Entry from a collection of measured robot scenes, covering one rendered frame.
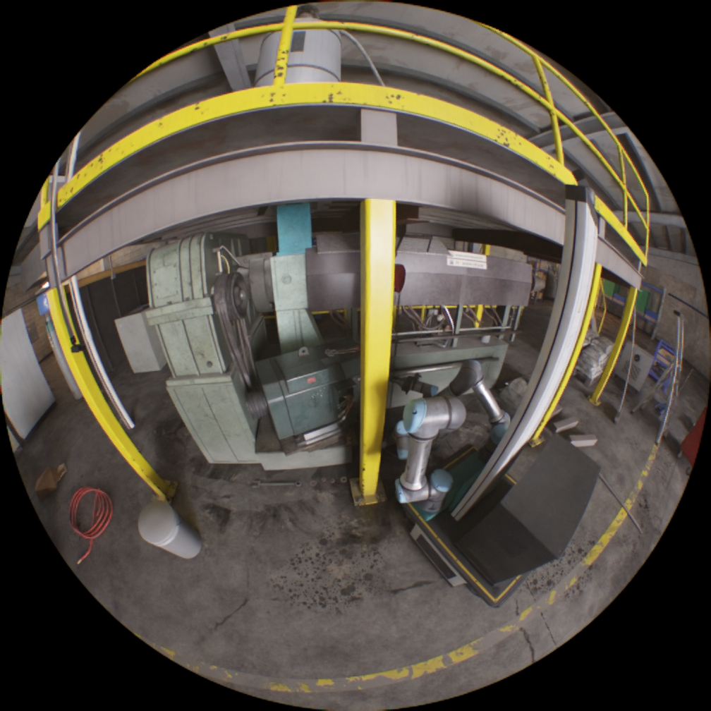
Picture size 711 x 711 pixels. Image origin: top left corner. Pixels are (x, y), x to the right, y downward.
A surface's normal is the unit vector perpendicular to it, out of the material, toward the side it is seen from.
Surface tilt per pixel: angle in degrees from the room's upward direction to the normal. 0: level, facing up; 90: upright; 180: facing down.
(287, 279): 90
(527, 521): 0
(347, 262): 78
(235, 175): 90
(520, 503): 0
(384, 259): 90
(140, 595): 0
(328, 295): 90
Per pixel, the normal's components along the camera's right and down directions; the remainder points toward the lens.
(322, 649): -0.01, -0.88
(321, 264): 0.18, 0.28
